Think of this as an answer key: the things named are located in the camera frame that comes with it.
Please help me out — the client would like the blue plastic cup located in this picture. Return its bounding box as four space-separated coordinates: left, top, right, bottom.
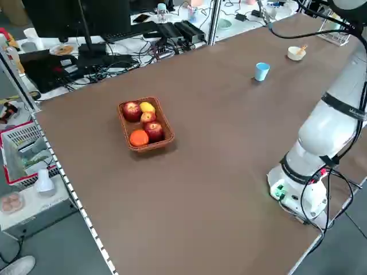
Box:
254 62 271 83

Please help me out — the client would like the plate of cookies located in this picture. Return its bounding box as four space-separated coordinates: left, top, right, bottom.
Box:
49 44 75 56

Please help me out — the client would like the white paper cup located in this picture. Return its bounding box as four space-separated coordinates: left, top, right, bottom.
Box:
23 27 44 50

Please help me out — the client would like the brown wicker fruit basket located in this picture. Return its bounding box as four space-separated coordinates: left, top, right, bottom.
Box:
118 96 175 153

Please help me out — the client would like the small red yellow apple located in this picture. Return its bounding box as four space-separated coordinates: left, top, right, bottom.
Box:
140 111 157 124

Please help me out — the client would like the orange fruit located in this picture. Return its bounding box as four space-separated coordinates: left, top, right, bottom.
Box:
128 129 150 148

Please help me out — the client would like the yellow lemon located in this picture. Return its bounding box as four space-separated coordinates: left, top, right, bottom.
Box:
139 101 156 114

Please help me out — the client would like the black power supply box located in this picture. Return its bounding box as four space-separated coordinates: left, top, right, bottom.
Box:
156 22 184 44
174 20 206 42

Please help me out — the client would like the black keyboard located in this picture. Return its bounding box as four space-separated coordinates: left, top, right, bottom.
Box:
102 21 159 41

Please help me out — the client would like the clear bottle green cap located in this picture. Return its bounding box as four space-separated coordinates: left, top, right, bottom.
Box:
157 3 168 23

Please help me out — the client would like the cream round bowl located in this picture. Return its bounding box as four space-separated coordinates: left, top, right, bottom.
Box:
287 45 307 61

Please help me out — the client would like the black equipment box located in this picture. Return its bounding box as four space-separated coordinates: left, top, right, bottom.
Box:
18 49 80 94

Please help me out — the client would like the grey metal cabinet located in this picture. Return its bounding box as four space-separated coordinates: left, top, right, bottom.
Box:
0 174 79 238

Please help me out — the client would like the red and white plastic basket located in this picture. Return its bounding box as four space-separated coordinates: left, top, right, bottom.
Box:
0 120 58 184

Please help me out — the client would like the black monitor with stand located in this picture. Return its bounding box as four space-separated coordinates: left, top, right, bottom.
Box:
21 0 132 57

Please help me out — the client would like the orange and black tool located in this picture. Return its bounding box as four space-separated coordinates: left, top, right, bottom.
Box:
0 100 22 124

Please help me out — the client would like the tray of pink cakes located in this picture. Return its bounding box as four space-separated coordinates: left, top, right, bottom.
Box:
0 192 25 215

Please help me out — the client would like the plastic drink bottle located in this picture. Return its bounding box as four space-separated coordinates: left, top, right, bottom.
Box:
5 45 25 74

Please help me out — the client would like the person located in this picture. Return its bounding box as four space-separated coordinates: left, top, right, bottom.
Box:
0 256 36 275

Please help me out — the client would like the aluminium frame post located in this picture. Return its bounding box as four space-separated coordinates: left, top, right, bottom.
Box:
207 0 222 46
0 47 43 113

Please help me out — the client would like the aluminium table edge rail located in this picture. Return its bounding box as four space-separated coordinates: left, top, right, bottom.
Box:
30 110 119 275

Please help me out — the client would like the black cable with plug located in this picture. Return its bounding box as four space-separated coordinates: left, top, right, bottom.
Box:
266 22 352 40

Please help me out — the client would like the white wire cup rack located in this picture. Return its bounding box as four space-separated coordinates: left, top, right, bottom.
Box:
316 20 353 46

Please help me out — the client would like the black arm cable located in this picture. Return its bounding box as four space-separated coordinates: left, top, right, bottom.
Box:
296 0 367 238

